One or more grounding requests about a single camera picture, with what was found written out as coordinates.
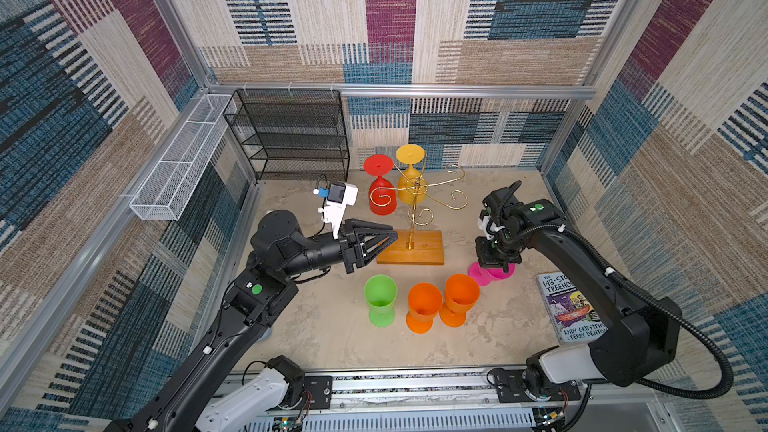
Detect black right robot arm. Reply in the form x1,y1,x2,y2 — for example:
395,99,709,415
475,182,734,400

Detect small orange wine glass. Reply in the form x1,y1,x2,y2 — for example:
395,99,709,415
406,283,443,334

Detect red wine glass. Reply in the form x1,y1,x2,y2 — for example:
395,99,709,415
363,154,397,216

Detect large orange wine glass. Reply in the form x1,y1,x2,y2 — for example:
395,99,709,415
439,274,480,328

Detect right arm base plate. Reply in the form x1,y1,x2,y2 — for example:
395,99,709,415
486,367,582,404

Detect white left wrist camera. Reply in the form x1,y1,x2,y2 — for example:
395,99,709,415
313,182,358,239

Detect gold wire wine glass rack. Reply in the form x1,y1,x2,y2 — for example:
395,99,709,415
377,153,468,266

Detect pink wine glass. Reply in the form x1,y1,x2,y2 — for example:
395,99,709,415
467,262,516,287

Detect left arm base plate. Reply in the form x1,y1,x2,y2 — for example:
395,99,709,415
279,375,333,410

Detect green wine glass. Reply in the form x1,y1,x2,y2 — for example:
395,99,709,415
364,275,398,328

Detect white wire basket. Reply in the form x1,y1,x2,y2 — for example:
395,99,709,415
130,94,232,221

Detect printed booklet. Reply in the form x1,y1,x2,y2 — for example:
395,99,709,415
536,271,607,345

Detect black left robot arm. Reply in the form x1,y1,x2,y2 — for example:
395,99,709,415
107,210,398,431

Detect black mesh shelf rack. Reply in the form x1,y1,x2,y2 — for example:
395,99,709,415
223,89,350,181

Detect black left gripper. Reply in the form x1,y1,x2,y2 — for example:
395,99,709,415
279,220,393,283

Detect yellow wine glass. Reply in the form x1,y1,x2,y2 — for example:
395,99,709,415
396,144,426,205

